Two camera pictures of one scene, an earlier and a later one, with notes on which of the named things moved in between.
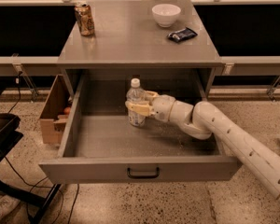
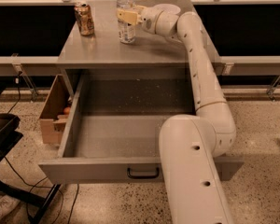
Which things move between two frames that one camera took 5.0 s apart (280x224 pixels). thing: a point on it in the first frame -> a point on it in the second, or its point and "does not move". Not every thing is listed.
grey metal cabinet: x=127 y=36 does not move
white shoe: x=3 y=206 does not move
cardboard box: x=52 y=119 does not move
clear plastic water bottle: x=135 y=93 -> x=126 y=32
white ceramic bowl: x=165 y=14 does not move
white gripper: x=161 y=107 -> x=149 y=19
